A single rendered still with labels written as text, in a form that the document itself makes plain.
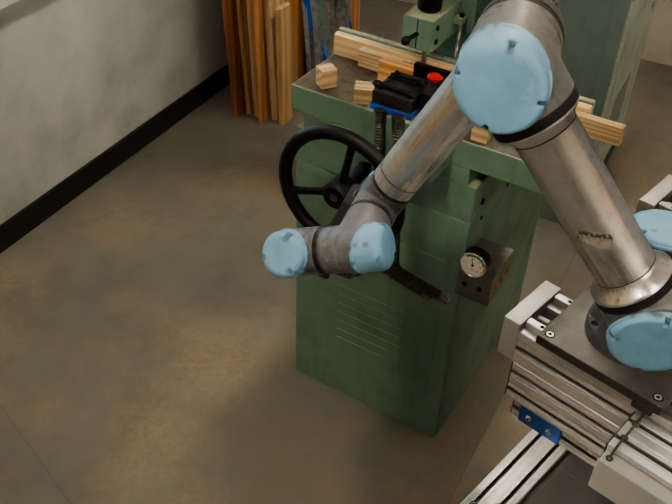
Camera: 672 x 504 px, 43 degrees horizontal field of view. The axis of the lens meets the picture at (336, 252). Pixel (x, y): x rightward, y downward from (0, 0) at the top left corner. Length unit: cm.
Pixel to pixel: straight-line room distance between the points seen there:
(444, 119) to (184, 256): 170
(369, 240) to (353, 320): 92
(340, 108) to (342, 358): 74
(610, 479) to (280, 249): 62
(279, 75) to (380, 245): 217
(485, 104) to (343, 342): 129
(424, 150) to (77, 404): 143
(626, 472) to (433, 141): 58
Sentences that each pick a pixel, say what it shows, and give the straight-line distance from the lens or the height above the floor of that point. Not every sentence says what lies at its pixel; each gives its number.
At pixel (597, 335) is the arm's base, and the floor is 84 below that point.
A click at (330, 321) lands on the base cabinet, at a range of 221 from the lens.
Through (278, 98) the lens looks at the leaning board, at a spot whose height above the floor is 11.
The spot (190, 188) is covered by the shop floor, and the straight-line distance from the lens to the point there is 313.
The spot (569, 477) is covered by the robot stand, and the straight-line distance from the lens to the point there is 204.
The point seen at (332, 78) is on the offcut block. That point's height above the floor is 92.
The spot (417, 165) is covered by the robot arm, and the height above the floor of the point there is 108.
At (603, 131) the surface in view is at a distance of 178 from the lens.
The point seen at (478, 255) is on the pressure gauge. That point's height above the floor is 69.
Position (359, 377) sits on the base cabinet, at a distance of 230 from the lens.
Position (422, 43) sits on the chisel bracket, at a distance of 181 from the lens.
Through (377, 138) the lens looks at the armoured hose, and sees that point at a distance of 167.
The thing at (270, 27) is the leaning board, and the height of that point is 40.
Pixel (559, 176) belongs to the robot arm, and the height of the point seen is 120.
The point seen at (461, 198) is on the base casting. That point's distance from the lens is 179.
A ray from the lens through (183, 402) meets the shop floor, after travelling 238.
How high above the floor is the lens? 179
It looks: 39 degrees down
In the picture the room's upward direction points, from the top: 2 degrees clockwise
